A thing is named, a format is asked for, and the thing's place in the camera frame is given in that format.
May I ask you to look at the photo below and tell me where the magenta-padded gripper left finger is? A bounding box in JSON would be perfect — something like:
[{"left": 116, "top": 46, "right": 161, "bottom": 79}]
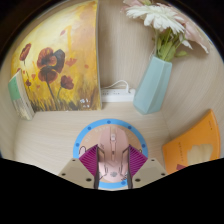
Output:
[{"left": 58, "top": 143, "right": 101, "bottom": 190}]

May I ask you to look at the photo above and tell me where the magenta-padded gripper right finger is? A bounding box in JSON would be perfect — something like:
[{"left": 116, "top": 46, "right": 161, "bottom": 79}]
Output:
[{"left": 121, "top": 144, "right": 168, "bottom": 190}]

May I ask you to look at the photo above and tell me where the pink computer mouse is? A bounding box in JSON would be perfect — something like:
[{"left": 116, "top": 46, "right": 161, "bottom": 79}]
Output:
[{"left": 96, "top": 125, "right": 131, "bottom": 184}]

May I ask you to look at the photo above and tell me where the round blue-rimmed cartoon mouse pad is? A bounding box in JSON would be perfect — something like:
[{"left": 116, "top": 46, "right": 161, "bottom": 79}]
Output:
[{"left": 72, "top": 118, "right": 149, "bottom": 191}]

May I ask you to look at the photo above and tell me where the orange covered book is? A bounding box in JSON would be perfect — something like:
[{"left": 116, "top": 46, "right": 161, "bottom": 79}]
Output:
[{"left": 161, "top": 109, "right": 222, "bottom": 175}]

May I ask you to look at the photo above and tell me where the white power strip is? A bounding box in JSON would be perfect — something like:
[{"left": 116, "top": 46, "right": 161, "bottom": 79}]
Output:
[{"left": 100, "top": 87, "right": 137, "bottom": 103}]

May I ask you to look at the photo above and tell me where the pale teal vase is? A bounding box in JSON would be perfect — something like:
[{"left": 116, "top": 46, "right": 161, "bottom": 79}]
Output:
[{"left": 133, "top": 55, "right": 173, "bottom": 115}]

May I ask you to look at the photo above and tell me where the green covered book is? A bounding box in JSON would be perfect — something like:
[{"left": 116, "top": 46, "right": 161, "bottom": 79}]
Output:
[{"left": 7, "top": 68, "right": 36, "bottom": 121}]

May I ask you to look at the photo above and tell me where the yellow poppy flower painting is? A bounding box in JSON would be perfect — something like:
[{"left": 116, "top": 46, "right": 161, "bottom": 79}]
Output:
[{"left": 10, "top": 0, "right": 102, "bottom": 113}]

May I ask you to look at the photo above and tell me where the white and pink flower bouquet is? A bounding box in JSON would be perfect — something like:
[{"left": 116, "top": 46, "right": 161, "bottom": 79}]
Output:
[{"left": 121, "top": 0, "right": 210, "bottom": 63}]

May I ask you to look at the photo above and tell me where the white power cable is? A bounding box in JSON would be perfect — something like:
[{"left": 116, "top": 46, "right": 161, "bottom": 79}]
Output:
[{"left": 101, "top": 79, "right": 134, "bottom": 92}]

